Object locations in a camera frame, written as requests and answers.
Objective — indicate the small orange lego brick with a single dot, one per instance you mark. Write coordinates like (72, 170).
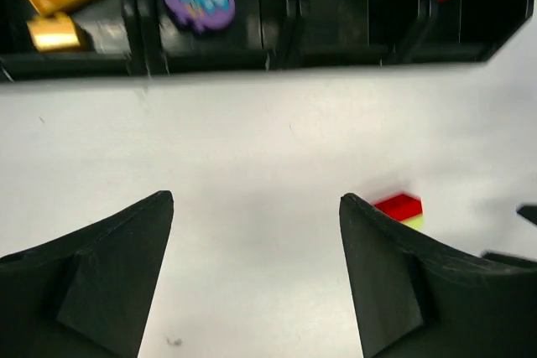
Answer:
(57, 34)

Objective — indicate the black bin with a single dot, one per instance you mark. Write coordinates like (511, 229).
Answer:
(471, 30)
(357, 32)
(111, 28)
(257, 38)

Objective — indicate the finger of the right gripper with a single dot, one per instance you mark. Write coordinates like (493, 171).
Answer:
(510, 260)
(528, 212)

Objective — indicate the red long lego brick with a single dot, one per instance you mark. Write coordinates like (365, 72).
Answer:
(400, 207)

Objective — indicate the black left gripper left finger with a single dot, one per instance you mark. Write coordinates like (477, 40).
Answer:
(88, 293)

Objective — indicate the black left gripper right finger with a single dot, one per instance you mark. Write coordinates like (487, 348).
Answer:
(414, 296)

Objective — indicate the yellow green lego brick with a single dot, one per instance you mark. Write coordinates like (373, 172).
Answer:
(415, 222)

